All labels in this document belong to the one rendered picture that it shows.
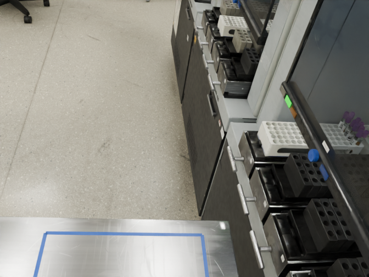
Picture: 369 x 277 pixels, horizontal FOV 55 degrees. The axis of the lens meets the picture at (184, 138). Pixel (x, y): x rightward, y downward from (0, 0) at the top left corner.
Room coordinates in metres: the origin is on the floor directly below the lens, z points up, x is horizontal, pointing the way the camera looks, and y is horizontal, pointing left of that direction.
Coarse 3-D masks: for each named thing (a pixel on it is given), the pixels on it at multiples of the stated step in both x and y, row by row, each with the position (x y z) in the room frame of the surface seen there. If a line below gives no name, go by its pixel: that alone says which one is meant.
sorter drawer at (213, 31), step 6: (210, 24) 1.53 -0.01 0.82; (210, 30) 1.49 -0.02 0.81; (216, 30) 1.48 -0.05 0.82; (210, 36) 1.46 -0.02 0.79; (216, 36) 1.42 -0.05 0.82; (222, 36) 1.43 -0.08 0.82; (198, 42) 1.47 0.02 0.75; (204, 42) 1.47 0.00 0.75; (210, 42) 1.44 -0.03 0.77; (210, 48) 1.42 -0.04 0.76
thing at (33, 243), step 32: (0, 224) 0.37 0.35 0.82; (32, 224) 0.39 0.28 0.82; (64, 224) 0.40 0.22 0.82; (96, 224) 0.42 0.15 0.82; (128, 224) 0.43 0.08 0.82; (160, 224) 0.45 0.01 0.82; (192, 224) 0.47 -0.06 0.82; (224, 224) 0.48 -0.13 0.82; (0, 256) 0.31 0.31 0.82; (32, 256) 0.32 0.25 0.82; (64, 256) 0.33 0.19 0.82; (96, 256) 0.35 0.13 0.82; (128, 256) 0.36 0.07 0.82; (160, 256) 0.37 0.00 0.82; (192, 256) 0.39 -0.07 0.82; (224, 256) 0.40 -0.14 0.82
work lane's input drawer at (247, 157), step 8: (248, 136) 0.82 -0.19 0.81; (256, 136) 0.82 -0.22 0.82; (240, 144) 0.84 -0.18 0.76; (248, 144) 0.79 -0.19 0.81; (256, 144) 0.79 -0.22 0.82; (240, 152) 0.82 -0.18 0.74; (248, 152) 0.77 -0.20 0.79; (256, 152) 0.75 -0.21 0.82; (232, 160) 0.76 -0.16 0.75; (240, 160) 0.78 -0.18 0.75; (248, 160) 0.75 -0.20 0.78; (256, 160) 0.73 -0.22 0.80; (264, 160) 0.74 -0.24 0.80; (272, 160) 0.75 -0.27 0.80; (280, 160) 0.75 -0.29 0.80; (232, 168) 0.74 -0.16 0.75; (248, 168) 0.74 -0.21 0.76; (248, 176) 0.72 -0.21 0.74
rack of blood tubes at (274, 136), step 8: (264, 128) 0.81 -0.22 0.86; (272, 128) 0.82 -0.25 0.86; (280, 128) 0.83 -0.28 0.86; (288, 128) 0.84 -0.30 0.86; (296, 128) 0.84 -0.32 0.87; (264, 136) 0.79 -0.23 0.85; (272, 136) 0.79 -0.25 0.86; (280, 136) 0.79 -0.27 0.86; (288, 136) 0.80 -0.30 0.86; (296, 136) 0.81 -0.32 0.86; (264, 144) 0.78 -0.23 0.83; (272, 144) 0.75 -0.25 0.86; (280, 144) 0.75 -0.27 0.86; (288, 144) 0.76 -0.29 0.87; (296, 144) 0.77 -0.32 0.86; (304, 144) 0.78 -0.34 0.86; (272, 152) 0.75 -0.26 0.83; (280, 152) 0.78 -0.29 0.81; (288, 152) 0.79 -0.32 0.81; (296, 152) 0.80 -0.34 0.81; (304, 152) 0.81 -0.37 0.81
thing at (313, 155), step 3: (312, 150) 0.61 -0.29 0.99; (315, 150) 0.61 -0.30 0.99; (309, 153) 0.61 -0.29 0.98; (312, 153) 0.60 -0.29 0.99; (315, 153) 0.60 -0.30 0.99; (318, 153) 0.60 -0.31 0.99; (309, 156) 0.61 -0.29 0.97; (312, 156) 0.60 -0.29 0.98; (315, 156) 0.59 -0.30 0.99; (318, 156) 0.60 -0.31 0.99; (309, 159) 0.60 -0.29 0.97; (312, 159) 0.59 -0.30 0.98; (315, 159) 0.59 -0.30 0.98
